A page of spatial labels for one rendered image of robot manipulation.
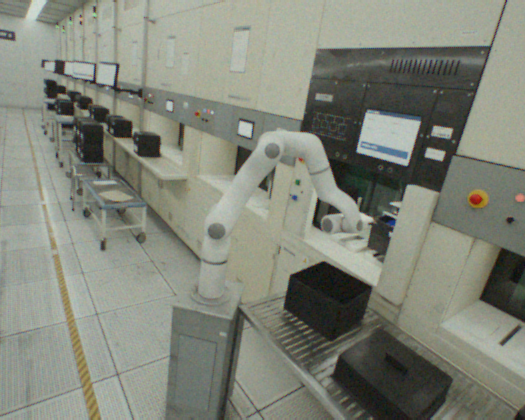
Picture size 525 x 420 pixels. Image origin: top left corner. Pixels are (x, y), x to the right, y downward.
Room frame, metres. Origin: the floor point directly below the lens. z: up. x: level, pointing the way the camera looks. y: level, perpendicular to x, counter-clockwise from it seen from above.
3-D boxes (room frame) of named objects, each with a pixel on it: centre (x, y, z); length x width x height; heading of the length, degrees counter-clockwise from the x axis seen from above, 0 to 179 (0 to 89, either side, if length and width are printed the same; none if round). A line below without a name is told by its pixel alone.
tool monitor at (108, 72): (4.07, 1.91, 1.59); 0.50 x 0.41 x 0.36; 129
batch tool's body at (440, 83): (1.90, -0.77, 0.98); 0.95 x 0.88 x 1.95; 129
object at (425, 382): (0.89, -0.54, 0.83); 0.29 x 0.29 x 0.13; 41
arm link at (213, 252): (1.32, 0.17, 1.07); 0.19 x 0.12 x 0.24; 5
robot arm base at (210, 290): (1.29, 0.17, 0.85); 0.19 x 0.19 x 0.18
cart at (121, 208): (3.30, 1.61, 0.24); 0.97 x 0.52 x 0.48; 41
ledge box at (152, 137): (3.77, 1.46, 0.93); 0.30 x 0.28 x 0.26; 36
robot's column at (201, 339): (1.29, 0.17, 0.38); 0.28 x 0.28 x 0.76; 84
